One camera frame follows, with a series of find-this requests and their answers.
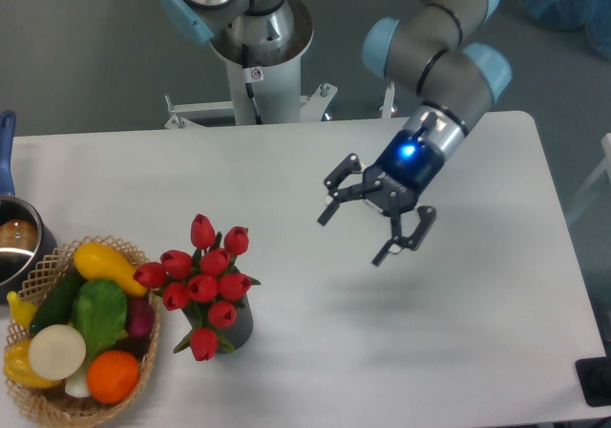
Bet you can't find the purple red onion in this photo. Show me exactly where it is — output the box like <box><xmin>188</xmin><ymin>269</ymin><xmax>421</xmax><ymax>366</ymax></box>
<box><xmin>125</xmin><ymin>298</ymin><xmax>156</xmax><ymax>337</ymax></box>

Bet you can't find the orange fruit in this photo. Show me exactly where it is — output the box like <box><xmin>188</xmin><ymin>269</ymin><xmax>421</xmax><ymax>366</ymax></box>
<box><xmin>87</xmin><ymin>351</ymin><xmax>139</xmax><ymax>404</ymax></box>

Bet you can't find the red tulip bouquet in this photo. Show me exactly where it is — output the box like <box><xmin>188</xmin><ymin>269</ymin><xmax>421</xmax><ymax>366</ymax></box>
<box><xmin>132</xmin><ymin>213</ymin><xmax>263</xmax><ymax>363</ymax></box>

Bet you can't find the white round radish slice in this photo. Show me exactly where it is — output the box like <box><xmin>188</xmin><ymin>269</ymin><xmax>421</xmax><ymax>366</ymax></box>
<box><xmin>28</xmin><ymin>324</ymin><xmax>86</xmax><ymax>380</ymax></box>

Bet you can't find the black device at edge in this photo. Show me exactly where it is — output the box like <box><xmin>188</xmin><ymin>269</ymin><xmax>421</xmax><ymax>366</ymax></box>
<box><xmin>575</xmin><ymin>356</ymin><xmax>610</xmax><ymax>407</ymax></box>

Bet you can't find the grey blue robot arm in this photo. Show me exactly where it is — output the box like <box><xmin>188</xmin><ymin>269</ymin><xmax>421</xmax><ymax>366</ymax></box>
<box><xmin>159</xmin><ymin>0</ymin><xmax>512</xmax><ymax>263</ymax></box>

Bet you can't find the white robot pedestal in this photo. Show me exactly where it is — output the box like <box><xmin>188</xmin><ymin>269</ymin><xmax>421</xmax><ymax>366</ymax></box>
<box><xmin>160</xmin><ymin>0</ymin><xmax>338</xmax><ymax>129</ymax></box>

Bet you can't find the green lettuce leaf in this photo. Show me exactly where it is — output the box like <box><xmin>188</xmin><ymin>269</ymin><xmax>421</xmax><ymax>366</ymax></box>
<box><xmin>72</xmin><ymin>278</ymin><xmax>127</xmax><ymax>366</ymax></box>

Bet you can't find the woven wicker basket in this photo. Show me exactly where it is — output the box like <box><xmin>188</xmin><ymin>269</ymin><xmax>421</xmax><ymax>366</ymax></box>
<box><xmin>1</xmin><ymin>236</ymin><xmax>161</xmax><ymax>427</ymax></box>

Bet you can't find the yellow squash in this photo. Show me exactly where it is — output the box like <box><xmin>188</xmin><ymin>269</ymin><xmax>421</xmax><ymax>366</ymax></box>
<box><xmin>73</xmin><ymin>242</ymin><xmax>148</xmax><ymax>298</ymax></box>

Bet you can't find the dark green cucumber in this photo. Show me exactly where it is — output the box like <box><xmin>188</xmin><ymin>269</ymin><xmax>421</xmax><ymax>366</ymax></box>
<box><xmin>29</xmin><ymin>266</ymin><xmax>86</xmax><ymax>337</ymax></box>

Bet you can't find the dark grey ribbed vase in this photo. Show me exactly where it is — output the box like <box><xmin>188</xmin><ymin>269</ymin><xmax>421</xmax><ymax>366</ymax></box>
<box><xmin>174</xmin><ymin>268</ymin><xmax>254</xmax><ymax>361</ymax></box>

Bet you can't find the dark blue saucepan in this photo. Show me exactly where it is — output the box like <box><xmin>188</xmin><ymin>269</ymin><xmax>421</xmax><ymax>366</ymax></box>
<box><xmin>1</xmin><ymin>111</ymin><xmax>57</xmax><ymax>305</ymax></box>

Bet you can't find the yellow bell pepper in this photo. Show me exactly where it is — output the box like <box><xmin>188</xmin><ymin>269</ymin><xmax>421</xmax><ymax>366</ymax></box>
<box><xmin>4</xmin><ymin>340</ymin><xmax>61</xmax><ymax>389</ymax></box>

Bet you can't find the blue plastic bag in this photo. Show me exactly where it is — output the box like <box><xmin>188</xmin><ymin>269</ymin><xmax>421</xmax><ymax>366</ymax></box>
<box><xmin>519</xmin><ymin>0</ymin><xmax>610</xmax><ymax>59</ymax></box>

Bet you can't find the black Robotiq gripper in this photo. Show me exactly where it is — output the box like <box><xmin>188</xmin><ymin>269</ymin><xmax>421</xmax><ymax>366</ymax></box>
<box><xmin>317</xmin><ymin>130</ymin><xmax>446</xmax><ymax>268</ymax></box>

